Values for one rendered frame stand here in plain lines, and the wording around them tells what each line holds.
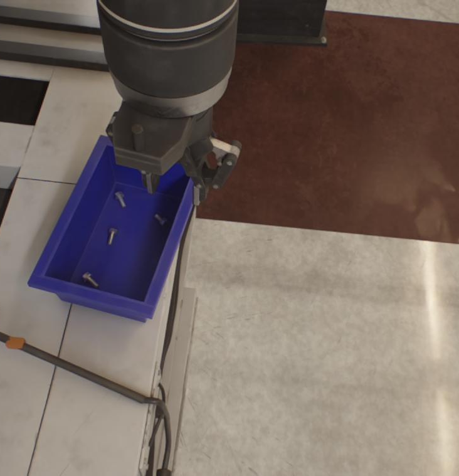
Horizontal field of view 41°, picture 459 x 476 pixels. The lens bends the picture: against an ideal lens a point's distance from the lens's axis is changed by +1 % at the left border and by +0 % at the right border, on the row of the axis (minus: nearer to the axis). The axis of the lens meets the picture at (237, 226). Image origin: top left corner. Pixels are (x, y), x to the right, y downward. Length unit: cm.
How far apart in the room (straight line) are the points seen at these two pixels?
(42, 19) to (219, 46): 68
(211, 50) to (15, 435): 50
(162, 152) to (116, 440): 38
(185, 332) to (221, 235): 64
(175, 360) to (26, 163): 49
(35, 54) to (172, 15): 65
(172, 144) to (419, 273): 145
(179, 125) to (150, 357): 36
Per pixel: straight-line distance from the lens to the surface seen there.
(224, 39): 48
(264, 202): 190
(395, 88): 231
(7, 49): 109
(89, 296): 74
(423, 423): 172
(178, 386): 120
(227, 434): 162
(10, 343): 78
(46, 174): 94
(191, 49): 46
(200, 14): 45
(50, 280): 76
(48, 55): 107
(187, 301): 127
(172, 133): 51
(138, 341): 79
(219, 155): 61
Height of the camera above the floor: 158
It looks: 59 degrees down
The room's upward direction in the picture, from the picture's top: 7 degrees clockwise
